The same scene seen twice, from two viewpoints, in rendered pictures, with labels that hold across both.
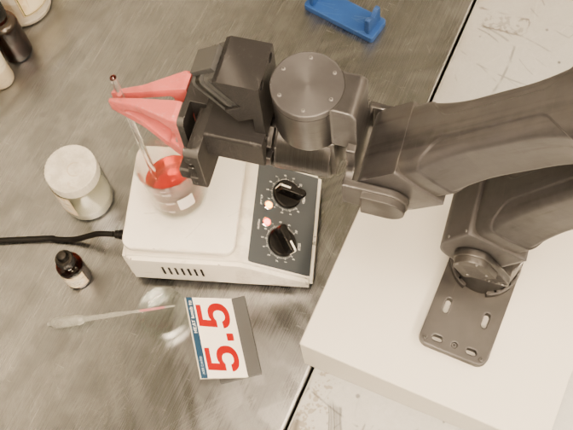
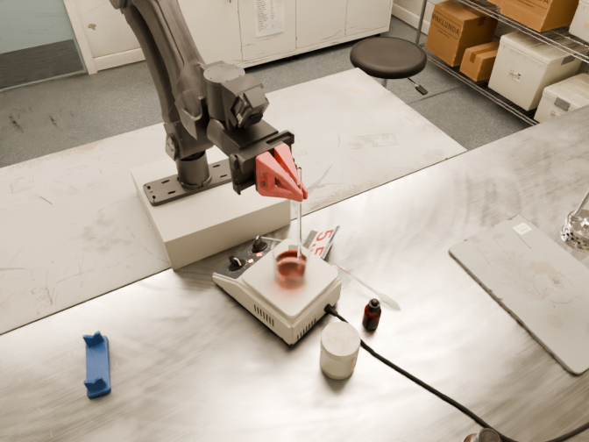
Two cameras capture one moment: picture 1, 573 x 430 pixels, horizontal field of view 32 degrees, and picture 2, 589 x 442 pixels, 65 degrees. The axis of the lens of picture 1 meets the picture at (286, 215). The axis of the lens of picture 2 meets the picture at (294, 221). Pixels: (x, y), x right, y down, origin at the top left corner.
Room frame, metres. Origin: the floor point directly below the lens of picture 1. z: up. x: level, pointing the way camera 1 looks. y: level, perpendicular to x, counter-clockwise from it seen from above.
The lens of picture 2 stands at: (0.87, 0.32, 1.59)
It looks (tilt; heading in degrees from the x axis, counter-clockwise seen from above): 46 degrees down; 207
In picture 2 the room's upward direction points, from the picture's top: straight up
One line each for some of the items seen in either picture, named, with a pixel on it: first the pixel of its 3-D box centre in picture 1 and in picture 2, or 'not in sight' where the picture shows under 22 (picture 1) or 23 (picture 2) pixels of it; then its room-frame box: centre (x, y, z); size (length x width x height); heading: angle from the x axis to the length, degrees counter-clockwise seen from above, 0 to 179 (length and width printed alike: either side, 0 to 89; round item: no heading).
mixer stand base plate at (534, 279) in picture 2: not in sight; (542, 283); (0.21, 0.50, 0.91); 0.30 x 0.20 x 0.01; 56
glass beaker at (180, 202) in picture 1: (169, 177); (292, 263); (0.47, 0.11, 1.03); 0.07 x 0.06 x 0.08; 63
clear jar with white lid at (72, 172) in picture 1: (79, 183); (338, 351); (0.53, 0.22, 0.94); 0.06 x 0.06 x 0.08
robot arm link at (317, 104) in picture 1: (347, 131); (219, 100); (0.37, -0.06, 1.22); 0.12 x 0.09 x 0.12; 63
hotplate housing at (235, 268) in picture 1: (215, 217); (279, 282); (0.45, 0.08, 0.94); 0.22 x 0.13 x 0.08; 74
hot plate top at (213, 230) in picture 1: (185, 199); (290, 275); (0.46, 0.10, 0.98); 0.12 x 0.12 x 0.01; 74
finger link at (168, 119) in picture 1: (165, 100); (277, 181); (0.46, 0.08, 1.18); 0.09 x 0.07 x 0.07; 65
